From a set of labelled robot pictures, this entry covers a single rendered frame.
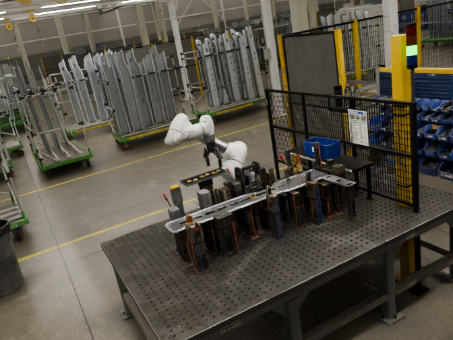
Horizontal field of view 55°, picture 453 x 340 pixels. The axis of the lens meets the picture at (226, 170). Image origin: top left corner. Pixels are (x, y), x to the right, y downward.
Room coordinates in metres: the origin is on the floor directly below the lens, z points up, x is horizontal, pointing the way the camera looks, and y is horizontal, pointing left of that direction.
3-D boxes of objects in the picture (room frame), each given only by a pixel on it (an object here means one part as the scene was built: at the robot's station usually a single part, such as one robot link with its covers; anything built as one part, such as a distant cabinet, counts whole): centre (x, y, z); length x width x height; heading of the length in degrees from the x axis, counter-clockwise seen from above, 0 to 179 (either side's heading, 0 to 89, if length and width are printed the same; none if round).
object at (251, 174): (3.34, -0.17, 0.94); 0.18 x 0.13 x 0.49; 115
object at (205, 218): (3.09, -0.15, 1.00); 1.38 x 0.22 x 0.02; 115
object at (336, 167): (3.31, -0.89, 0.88); 0.08 x 0.08 x 0.36; 25
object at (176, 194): (3.20, 0.42, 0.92); 0.08 x 0.08 x 0.44; 25
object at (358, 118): (3.45, -1.13, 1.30); 0.23 x 0.02 x 0.31; 25
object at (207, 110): (11.28, -0.42, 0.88); 1.91 x 1.01 x 1.76; 117
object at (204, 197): (3.12, 0.20, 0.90); 0.13 x 0.10 x 0.41; 25
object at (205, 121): (3.36, 0.10, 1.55); 0.13 x 0.11 x 0.16; 129
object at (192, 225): (2.69, 0.28, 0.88); 0.15 x 0.11 x 0.36; 25
